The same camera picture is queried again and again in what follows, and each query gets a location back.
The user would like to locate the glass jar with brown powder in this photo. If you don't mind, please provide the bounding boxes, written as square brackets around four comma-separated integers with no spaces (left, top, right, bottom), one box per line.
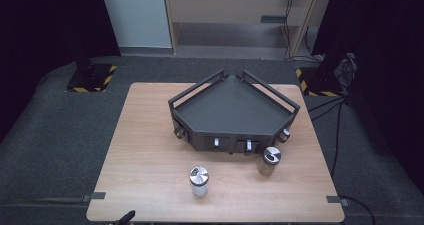
[256,146,282,177]

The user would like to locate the thin black floor cable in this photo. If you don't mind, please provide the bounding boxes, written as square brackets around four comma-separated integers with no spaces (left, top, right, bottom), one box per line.
[307,96,348,122]

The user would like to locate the grey tape strip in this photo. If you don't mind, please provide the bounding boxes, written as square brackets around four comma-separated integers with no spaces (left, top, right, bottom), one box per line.
[326,195,350,207]
[82,191,107,203]

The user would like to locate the dark curtain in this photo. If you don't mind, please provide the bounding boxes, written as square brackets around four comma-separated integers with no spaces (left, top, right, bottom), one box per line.
[0,0,122,143]
[313,0,424,196]

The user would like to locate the black stand with striped base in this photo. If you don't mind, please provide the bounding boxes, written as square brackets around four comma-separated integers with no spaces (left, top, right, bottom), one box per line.
[294,53,349,98]
[64,41,118,94]

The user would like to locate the white wall panel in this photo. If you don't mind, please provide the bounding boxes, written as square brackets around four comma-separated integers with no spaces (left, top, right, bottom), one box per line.
[99,0,173,49]

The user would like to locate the black corner shelf rack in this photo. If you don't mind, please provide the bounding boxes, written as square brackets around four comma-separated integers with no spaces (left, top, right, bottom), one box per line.
[168,69,301,156]

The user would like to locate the light wooden shelf unit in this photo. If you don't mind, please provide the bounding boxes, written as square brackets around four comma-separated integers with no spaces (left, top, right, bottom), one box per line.
[162,0,334,58]

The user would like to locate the black cables from wall socket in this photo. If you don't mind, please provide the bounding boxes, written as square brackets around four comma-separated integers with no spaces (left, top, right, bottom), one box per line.
[282,0,323,63]

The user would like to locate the glass jar with white powder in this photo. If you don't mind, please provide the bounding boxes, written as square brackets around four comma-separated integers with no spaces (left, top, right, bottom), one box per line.
[189,166,210,198]

